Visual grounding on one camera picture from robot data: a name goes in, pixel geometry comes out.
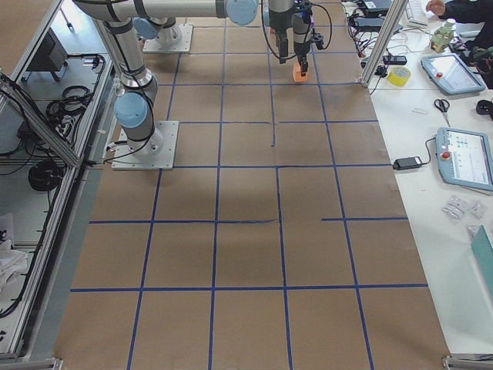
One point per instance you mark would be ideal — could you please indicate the orange foam block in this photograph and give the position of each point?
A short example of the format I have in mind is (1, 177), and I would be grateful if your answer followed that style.
(298, 74)

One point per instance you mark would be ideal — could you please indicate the person hand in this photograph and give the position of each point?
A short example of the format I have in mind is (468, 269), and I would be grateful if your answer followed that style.
(437, 7)

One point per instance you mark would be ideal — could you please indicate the yellow tape roll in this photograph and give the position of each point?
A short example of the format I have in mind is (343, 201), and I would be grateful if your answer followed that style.
(399, 75)

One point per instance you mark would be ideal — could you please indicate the green toy figure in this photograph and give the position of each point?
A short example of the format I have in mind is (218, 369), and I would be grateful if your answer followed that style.
(443, 36)

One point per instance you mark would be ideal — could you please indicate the teach pendant near scissors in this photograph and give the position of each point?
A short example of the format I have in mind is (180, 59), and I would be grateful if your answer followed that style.
(450, 74)

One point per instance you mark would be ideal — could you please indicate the black power adapter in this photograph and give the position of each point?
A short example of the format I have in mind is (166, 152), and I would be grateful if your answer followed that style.
(407, 163)

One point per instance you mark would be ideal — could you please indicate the brown paper mat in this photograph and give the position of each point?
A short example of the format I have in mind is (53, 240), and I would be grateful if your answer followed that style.
(277, 241)

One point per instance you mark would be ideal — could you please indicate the teach pendant with red button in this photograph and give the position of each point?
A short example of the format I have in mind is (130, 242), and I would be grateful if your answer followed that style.
(464, 158)

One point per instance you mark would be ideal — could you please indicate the plastic bag of screws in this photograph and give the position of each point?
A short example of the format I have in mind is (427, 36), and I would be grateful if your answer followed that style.
(455, 208)

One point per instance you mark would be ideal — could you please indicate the black control box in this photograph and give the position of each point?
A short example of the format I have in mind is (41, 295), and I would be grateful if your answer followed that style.
(50, 57)

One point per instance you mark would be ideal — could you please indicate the teal board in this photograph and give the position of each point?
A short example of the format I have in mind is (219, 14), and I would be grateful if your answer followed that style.
(482, 250)

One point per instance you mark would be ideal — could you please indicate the aluminium frame post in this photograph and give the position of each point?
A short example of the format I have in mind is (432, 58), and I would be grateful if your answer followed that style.
(387, 30)

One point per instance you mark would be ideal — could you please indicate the black handled scissors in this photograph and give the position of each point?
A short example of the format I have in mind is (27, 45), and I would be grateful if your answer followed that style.
(443, 105)

